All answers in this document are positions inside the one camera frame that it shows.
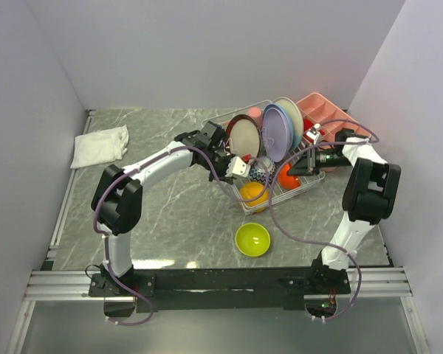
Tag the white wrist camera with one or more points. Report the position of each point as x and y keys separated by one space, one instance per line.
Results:
x=313 y=135
x=237 y=168

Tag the pink plastic cup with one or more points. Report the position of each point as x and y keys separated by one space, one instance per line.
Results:
x=256 y=114

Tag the white wire dish rack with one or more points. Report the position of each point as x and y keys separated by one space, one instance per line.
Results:
x=278 y=193

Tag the lavender plate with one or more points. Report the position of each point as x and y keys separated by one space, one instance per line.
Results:
x=276 y=132

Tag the red-orange bowl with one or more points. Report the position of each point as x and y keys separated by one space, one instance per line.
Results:
x=286 y=181

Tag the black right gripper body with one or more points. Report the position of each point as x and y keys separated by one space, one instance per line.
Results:
x=314 y=161

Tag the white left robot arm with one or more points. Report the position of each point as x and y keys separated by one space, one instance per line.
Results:
x=118 y=199

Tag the pink compartment organizer tray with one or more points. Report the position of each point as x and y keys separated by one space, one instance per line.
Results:
x=331 y=118

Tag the aluminium rail frame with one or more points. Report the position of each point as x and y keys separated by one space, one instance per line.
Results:
x=58 y=316

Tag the orange-yellow bowl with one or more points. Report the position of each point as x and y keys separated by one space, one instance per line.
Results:
x=251 y=190

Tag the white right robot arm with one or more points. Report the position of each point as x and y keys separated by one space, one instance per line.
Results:
x=369 y=197

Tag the dark red rimmed plate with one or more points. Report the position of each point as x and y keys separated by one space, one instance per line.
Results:
x=243 y=137

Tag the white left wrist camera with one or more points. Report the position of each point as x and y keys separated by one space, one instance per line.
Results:
x=237 y=168

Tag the white folded cloth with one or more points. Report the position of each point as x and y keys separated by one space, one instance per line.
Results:
x=100 y=147

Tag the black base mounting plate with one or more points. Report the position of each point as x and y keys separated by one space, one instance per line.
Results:
x=220 y=288

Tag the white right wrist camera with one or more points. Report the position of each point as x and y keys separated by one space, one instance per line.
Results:
x=313 y=135

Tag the red white patterned bowl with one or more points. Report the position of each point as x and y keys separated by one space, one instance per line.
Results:
x=263 y=170

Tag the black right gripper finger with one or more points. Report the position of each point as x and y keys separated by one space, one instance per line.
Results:
x=302 y=161
x=298 y=171

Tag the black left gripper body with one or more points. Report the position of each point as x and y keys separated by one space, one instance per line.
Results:
x=219 y=163

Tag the lime green bowl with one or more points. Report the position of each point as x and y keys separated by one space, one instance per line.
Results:
x=252 y=239

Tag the cream and blue plate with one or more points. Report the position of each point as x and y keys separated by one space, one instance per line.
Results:
x=291 y=114

